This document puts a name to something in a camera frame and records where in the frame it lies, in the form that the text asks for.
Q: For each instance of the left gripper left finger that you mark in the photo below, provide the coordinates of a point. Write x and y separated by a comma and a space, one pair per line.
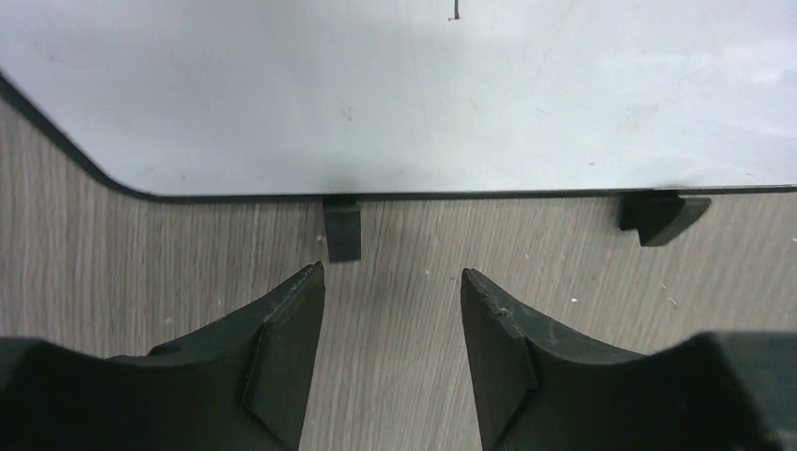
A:
241, 382

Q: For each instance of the small whiteboard with stand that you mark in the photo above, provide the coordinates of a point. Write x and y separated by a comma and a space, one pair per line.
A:
223, 100

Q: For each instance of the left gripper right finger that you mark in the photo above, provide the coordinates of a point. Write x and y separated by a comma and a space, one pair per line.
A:
540, 385

